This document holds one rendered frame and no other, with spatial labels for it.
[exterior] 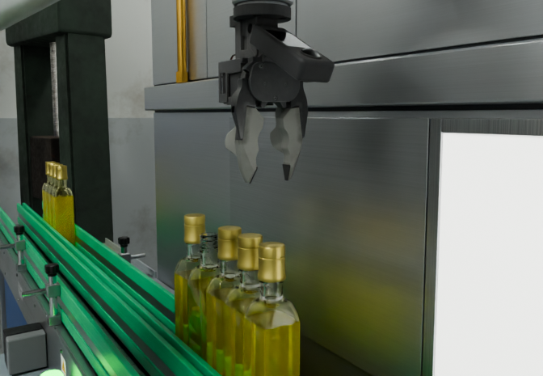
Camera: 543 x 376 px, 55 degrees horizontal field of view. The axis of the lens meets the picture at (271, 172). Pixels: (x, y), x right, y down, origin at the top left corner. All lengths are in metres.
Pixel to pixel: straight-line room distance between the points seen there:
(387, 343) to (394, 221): 0.16
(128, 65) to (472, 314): 3.76
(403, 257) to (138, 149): 3.62
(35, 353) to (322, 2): 0.97
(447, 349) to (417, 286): 0.08
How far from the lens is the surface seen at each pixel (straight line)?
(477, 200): 0.59
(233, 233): 0.75
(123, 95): 4.16
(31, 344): 1.34
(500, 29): 0.61
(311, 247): 0.80
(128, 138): 4.16
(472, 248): 0.60
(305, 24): 0.85
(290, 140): 0.66
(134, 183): 4.19
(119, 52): 4.18
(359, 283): 0.73
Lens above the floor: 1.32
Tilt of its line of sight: 6 degrees down
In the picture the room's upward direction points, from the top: straight up
